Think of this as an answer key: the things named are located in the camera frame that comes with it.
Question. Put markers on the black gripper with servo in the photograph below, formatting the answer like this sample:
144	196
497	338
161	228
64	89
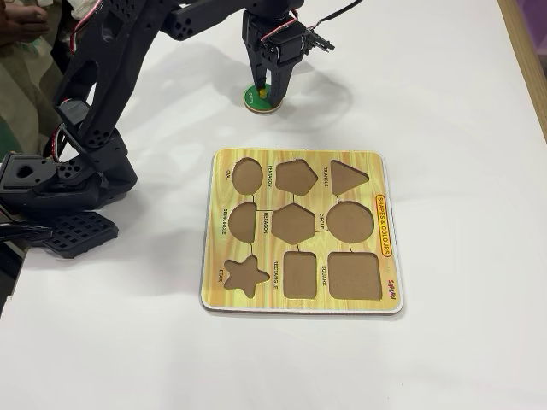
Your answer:
261	55

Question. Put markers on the green circle piece yellow pin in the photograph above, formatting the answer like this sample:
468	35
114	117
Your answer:
252	100

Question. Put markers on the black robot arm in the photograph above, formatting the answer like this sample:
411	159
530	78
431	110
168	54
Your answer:
107	77

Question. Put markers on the black robot base with clamp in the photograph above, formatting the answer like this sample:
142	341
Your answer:
77	235

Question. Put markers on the wooden shape puzzle board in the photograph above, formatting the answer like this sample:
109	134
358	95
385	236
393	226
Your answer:
265	301

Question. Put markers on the person's bare hand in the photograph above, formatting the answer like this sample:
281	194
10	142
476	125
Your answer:
21	25

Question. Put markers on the white crumpled cloth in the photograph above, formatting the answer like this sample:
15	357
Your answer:
83	8

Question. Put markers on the camouflage patterned clothing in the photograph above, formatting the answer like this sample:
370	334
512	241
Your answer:
21	94

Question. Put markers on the light wooden edge strip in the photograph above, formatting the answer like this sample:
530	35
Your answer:
527	64

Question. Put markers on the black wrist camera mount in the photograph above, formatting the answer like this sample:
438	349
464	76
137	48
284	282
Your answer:
320	42

